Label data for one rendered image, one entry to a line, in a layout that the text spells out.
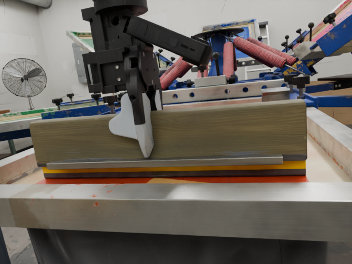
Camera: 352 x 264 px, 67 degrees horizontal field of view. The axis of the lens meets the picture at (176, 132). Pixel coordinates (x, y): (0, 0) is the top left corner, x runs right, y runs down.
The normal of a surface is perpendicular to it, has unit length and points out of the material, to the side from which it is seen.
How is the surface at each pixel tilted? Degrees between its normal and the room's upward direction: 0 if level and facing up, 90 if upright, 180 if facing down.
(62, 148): 89
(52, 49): 90
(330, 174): 0
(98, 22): 90
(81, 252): 96
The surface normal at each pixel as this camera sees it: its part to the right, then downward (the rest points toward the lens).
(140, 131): -0.21, 0.46
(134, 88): -0.26, 0.04
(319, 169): -0.11, -0.97
